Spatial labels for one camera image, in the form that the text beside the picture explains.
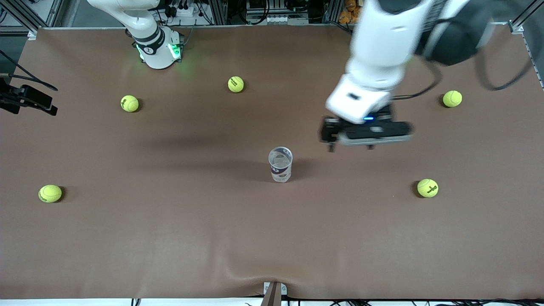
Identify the clear tennis ball can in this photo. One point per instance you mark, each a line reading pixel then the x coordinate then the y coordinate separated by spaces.
pixel 280 165

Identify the orange bagged items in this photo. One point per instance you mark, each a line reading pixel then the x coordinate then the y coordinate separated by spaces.
pixel 348 15

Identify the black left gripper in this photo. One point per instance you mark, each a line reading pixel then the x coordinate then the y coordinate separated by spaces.
pixel 330 129

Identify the yellow-green tennis ball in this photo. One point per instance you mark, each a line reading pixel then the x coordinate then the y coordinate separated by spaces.
pixel 50 193
pixel 427 188
pixel 129 103
pixel 452 98
pixel 236 84

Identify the brown table mat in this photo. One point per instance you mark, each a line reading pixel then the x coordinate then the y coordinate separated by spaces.
pixel 212 221

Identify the aluminium frame profile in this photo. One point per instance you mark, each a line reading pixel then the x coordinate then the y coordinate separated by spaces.
pixel 219 12
pixel 527 15
pixel 333 12
pixel 23 17

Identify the grey metal clamp bracket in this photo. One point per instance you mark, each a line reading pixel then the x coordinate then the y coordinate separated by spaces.
pixel 284 290

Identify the white socket bar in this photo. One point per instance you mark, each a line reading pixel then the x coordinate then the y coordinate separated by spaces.
pixel 276 20

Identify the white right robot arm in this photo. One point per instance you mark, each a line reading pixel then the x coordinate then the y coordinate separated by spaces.
pixel 157 55

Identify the white power strip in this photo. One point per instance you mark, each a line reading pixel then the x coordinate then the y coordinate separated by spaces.
pixel 185 10

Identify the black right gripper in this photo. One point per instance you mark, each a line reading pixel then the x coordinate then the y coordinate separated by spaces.
pixel 26 96

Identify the metal corner bracket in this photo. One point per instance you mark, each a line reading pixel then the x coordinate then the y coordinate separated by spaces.
pixel 32 35
pixel 517 28

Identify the brown camera mount bar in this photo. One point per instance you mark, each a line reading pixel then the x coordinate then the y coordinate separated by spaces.
pixel 272 297

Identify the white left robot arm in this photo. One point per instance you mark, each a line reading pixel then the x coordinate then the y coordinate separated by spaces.
pixel 382 42

